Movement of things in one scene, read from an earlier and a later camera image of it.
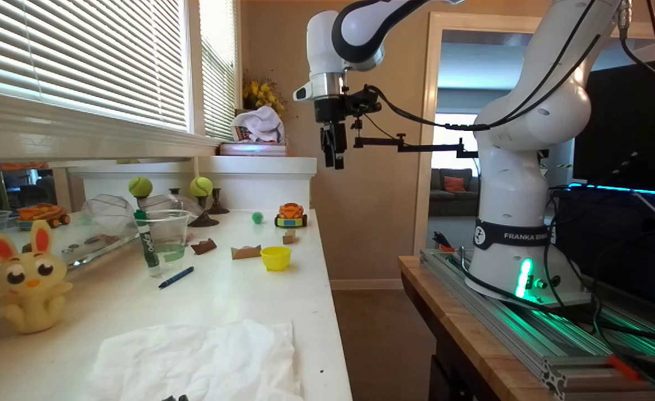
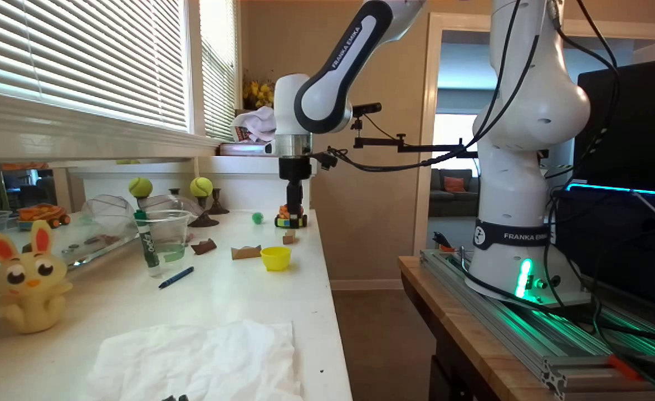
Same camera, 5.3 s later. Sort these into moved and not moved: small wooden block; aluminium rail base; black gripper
Moved: black gripper
Not moved: small wooden block; aluminium rail base
